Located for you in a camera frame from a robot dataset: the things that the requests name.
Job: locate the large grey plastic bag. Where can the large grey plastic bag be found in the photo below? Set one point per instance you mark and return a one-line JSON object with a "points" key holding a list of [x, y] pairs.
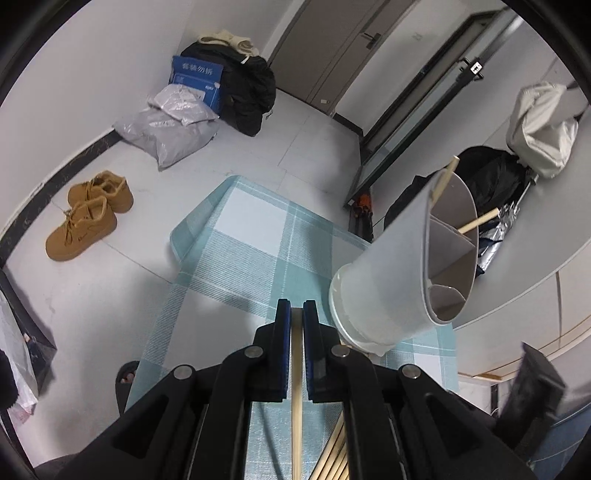
{"points": [[161, 138]]}

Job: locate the teal plaid tablecloth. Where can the teal plaid tablecloth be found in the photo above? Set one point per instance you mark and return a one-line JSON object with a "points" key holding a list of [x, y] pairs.
{"points": [[258, 240]]}

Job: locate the grey divided utensil holder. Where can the grey divided utensil holder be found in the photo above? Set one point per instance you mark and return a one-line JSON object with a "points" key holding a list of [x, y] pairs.
{"points": [[392, 277]]}

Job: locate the tan suede shoe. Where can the tan suede shoe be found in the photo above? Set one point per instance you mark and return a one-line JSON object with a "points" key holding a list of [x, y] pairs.
{"points": [[104, 189], [83, 228]]}

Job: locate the black hanging jacket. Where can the black hanging jacket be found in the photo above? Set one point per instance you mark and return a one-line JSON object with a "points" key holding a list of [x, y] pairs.
{"points": [[489, 170]]}

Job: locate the blue cardboard box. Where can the blue cardboard box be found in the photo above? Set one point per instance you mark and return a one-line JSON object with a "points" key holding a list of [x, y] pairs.
{"points": [[198, 78]]}

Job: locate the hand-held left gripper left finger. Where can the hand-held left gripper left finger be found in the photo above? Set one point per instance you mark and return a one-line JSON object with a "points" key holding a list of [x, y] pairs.
{"points": [[284, 350]]}

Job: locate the black framed glass door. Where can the black framed glass door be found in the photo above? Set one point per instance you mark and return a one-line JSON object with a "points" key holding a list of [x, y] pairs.
{"points": [[415, 106]]}

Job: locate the black paper bag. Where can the black paper bag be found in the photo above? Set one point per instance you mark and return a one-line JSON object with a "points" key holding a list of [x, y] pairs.
{"points": [[32, 332]]}

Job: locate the black slipper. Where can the black slipper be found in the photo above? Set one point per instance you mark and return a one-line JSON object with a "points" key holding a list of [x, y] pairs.
{"points": [[123, 392]]}

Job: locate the small grey plastic bag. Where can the small grey plastic bag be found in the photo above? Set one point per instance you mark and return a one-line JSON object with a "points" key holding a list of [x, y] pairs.
{"points": [[182, 104]]}

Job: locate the orange and black tool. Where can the orange and black tool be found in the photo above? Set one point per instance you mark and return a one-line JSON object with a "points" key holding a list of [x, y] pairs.
{"points": [[362, 205]]}

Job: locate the person's left foot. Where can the person's left foot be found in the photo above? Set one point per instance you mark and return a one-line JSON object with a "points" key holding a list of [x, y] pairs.
{"points": [[127, 376]]}

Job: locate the pile of wooden chopsticks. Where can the pile of wooden chopsticks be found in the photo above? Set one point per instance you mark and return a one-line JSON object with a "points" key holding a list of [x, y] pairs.
{"points": [[330, 457]]}

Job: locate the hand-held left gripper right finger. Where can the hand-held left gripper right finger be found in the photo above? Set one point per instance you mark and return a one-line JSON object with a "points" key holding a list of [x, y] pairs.
{"points": [[310, 355]]}

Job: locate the beige cloth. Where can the beige cloth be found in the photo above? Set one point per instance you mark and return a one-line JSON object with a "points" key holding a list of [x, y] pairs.
{"points": [[228, 40]]}

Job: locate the black bag pile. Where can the black bag pile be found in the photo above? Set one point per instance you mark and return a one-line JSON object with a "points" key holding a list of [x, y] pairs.
{"points": [[247, 87]]}

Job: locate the silver foil cloth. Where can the silver foil cloth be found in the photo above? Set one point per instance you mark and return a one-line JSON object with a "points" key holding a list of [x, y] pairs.
{"points": [[496, 240]]}

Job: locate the wooden chopstick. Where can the wooden chopstick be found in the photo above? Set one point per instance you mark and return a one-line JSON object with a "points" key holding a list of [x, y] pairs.
{"points": [[447, 177], [480, 220], [297, 438]]}

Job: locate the white plastic bag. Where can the white plastic bag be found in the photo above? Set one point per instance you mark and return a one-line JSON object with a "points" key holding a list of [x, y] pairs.
{"points": [[16, 369]]}

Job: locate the grey door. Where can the grey door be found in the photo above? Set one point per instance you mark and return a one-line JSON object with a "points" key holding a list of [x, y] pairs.
{"points": [[323, 50]]}

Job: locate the white hanging jacket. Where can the white hanging jacket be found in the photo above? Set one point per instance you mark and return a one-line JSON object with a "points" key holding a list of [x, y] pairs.
{"points": [[540, 129]]}

